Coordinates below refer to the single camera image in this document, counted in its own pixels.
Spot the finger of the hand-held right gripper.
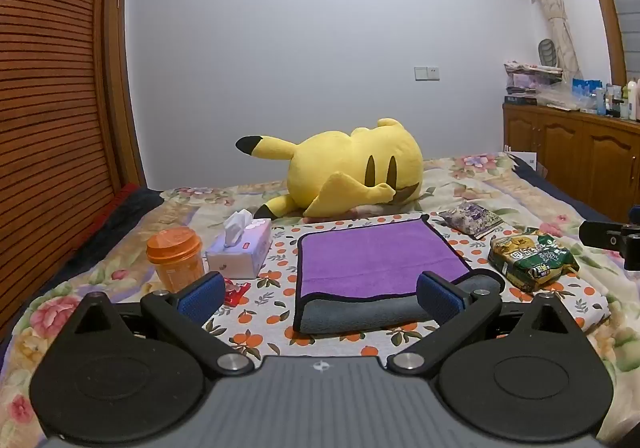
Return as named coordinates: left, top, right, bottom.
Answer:
left=579, top=220, right=627, bottom=247

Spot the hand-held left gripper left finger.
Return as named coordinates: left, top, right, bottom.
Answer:
left=59, top=271, right=256, bottom=377

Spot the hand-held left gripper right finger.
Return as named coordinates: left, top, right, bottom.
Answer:
left=387, top=270, right=584, bottom=376

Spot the purple and grey towel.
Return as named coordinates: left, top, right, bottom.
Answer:
left=293, top=214, right=505, bottom=335

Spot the red snack packet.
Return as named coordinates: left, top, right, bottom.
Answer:
left=223, top=278, right=251, bottom=306

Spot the orange lidded cup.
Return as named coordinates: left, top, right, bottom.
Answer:
left=146, top=227, right=206, bottom=294

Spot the dark blue bed sheet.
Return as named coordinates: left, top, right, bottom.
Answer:
left=510, top=159, right=618, bottom=225

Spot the lilac tissue box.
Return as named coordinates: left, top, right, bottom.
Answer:
left=205, top=209, right=273, bottom=280

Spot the green noodle packet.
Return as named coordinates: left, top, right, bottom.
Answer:
left=488, top=227, right=581, bottom=293

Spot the orange fruit print cloth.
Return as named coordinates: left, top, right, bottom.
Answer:
left=200, top=214, right=612, bottom=364

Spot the wooden cabinet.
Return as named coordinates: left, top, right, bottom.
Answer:
left=502, top=102, right=640, bottom=224

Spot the purple snack packet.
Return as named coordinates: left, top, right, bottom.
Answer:
left=438, top=201, right=504, bottom=240

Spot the white paper bag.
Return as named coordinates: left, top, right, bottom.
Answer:
left=504, top=144, right=540, bottom=174

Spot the group of toiletry bottles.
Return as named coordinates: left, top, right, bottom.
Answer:
left=594, top=76, right=640, bottom=122

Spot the blue box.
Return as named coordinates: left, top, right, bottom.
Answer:
left=572, top=77, right=604, bottom=110

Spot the yellow plush toy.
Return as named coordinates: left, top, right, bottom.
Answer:
left=235, top=117, right=425, bottom=220

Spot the stack of magazines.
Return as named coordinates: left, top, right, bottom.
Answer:
left=503, top=60, right=565, bottom=105

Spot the grey mesh chair back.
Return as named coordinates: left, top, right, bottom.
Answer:
left=537, top=38, right=560, bottom=67

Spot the slatted wooden wardrobe door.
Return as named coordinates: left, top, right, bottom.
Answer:
left=0, top=0, right=147, bottom=344

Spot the beige patterned curtain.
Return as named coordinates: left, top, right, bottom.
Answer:
left=507, top=0, right=582, bottom=81

